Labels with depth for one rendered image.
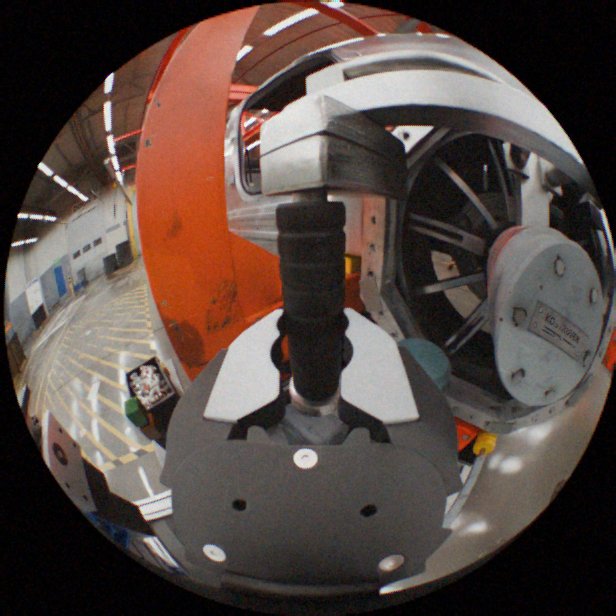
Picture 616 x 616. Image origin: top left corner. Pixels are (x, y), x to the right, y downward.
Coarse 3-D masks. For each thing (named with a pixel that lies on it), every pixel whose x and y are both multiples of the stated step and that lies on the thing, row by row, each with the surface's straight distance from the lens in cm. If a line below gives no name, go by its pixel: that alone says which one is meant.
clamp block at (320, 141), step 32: (320, 96) 10; (288, 128) 10; (320, 128) 9; (352, 128) 10; (384, 128) 14; (288, 160) 10; (320, 160) 8; (352, 160) 10; (384, 160) 12; (288, 192) 10; (352, 192) 10; (384, 192) 12
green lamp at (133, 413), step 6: (126, 402) 42; (132, 402) 41; (138, 402) 40; (126, 408) 41; (132, 408) 40; (138, 408) 39; (144, 408) 42; (126, 414) 40; (132, 414) 40; (138, 414) 40; (144, 414) 40; (132, 420) 41; (138, 420) 41; (144, 420) 41; (138, 426) 42
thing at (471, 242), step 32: (448, 160) 47; (480, 160) 57; (416, 192) 42; (512, 192) 40; (576, 192) 46; (416, 224) 41; (448, 224) 39; (512, 224) 39; (576, 224) 53; (416, 256) 48; (480, 256) 39; (416, 288) 43; (448, 288) 41; (416, 320) 43; (448, 320) 55; (480, 320) 42; (448, 352) 46; (480, 352) 55; (480, 384) 48
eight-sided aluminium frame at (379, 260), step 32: (416, 128) 32; (448, 128) 36; (416, 160) 35; (384, 224) 31; (384, 256) 32; (608, 256) 45; (384, 288) 35; (608, 288) 46; (384, 320) 35; (608, 320) 43; (448, 384) 43; (480, 416) 42; (512, 416) 44; (544, 416) 45
